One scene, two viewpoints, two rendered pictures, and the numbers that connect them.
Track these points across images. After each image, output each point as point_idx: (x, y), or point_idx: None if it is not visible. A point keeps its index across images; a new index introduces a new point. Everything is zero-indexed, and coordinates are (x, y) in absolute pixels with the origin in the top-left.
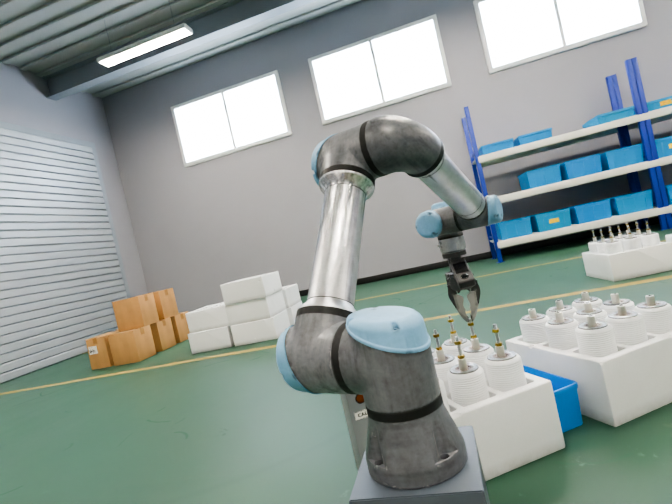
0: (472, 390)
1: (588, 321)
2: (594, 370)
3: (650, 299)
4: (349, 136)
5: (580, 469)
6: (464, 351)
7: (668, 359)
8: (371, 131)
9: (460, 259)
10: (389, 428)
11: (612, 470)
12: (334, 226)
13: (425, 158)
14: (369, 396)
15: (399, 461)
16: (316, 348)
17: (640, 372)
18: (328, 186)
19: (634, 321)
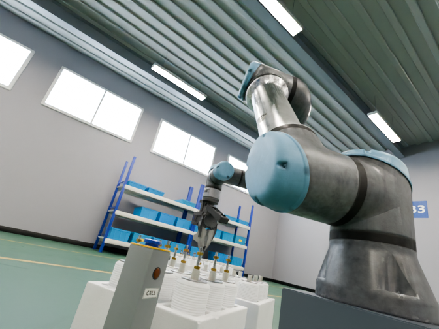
0: (219, 299)
1: (249, 278)
2: (252, 310)
3: (261, 278)
4: (285, 73)
5: None
6: (191, 272)
7: (268, 314)
8: (301, 81)
9: (213, 205)
10: (407, 254)
11: None
12: (288, 102)
13: (305, 119)
14: (389, 218)
15: (426, 290)
16: (337, 155)
17: (263, 318)
18: (270, 83)
19: (262, 286)
